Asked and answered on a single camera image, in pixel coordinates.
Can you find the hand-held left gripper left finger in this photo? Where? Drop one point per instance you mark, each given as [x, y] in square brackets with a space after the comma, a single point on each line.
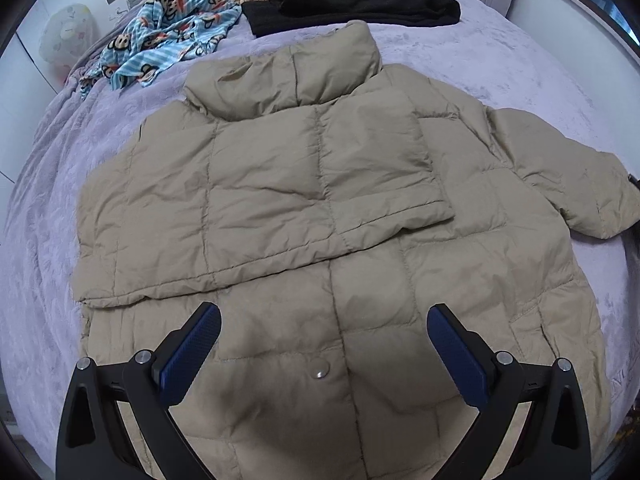
[192, 345]

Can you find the white plush toy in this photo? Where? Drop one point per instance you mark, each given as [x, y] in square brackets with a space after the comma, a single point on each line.
[67, 40]

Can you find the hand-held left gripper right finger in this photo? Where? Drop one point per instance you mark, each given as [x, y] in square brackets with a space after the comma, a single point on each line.
[457, 350]

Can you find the beige puffer jacket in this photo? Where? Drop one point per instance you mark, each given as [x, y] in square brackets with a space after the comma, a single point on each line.
[280, 195]

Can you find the blue monkey print garment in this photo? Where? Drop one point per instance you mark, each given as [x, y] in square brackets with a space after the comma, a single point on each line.
[170, 30]

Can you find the black folded garment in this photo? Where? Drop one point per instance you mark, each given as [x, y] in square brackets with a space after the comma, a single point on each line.
[350, 2]

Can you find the purple plush blanket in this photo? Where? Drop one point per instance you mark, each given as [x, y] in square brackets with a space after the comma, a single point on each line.
[500, 60]

